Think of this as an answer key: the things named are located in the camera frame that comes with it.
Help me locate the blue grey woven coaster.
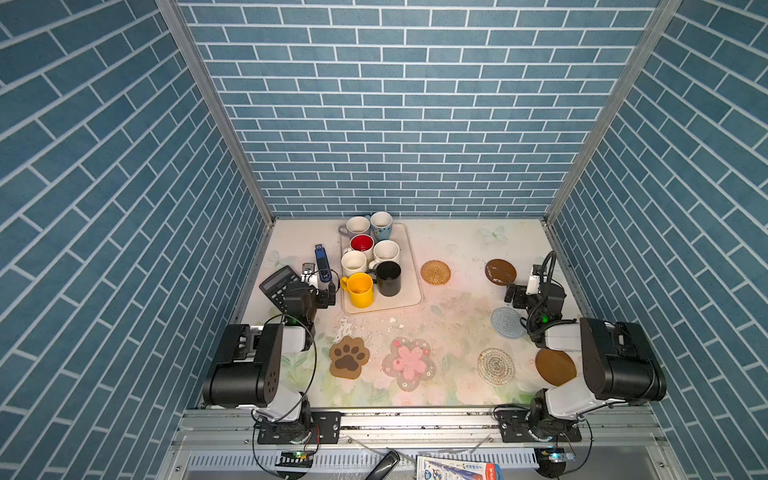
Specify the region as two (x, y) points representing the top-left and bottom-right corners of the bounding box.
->
(490, 307), (527, 339)

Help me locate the dark brown wooden coaster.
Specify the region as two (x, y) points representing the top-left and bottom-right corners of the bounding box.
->
(484, 259), (517, 286)

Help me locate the brown cork round coaster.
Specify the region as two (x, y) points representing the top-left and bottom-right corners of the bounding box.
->
(535, 349), (578, 386)

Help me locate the brown paw print coaster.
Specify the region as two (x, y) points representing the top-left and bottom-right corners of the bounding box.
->
(329, 336), (370, 380)

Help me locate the black mug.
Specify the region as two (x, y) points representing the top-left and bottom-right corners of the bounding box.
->
(371, 261), (402, 297)

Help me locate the pink flower coaster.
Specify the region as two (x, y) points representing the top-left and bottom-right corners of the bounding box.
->
(382, 337), (437, 392)

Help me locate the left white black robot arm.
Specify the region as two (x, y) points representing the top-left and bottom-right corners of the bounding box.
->
(203, 274), (337, 430)

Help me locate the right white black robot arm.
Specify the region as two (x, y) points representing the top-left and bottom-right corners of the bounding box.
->
(505, 283), (667, 441)

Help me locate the black calculator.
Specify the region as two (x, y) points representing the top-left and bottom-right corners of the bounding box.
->
(259, 265), (300, 313)

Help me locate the blue stapler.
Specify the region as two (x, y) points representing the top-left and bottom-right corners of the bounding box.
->
(315, 244), (332, 284)

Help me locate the yellow mug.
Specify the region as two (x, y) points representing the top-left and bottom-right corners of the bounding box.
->
(341, 273), (374, 309)

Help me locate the cream white mug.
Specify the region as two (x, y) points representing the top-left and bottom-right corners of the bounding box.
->
(341, 249), (369, 277)

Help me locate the beige serving tray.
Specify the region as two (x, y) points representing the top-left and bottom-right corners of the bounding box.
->
(341, 222), (423, 315)

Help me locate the red inside mug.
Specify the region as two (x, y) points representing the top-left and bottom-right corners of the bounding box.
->
(343, 234), (375, 261)

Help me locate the white speckled mug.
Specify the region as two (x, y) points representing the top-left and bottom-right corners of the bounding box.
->
(368, 240), (401, 270)

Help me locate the light blue floral mug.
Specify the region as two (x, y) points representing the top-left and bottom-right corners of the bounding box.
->
(369, 211), (393, 241)

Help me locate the green circuit board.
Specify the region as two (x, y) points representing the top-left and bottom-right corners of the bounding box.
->
(275, 451), (315, 470)

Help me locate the black handheld device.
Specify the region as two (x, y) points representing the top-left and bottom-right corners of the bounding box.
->
(365, 450), (401, 480)

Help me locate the blue white printed package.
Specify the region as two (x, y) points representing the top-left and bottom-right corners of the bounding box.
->
(416, 456), (503, 480)

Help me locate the white mug grey handle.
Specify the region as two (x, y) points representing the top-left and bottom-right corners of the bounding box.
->
(338, 216), (371, 238)

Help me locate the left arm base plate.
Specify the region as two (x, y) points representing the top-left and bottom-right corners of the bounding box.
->
(256, 411), (342, 445)

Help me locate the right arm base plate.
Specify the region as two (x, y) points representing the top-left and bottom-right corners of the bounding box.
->
(492, 408), (582, 443)

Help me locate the aluminium front rail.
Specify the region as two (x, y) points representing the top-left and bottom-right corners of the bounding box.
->
(158, 406), (684, 479)

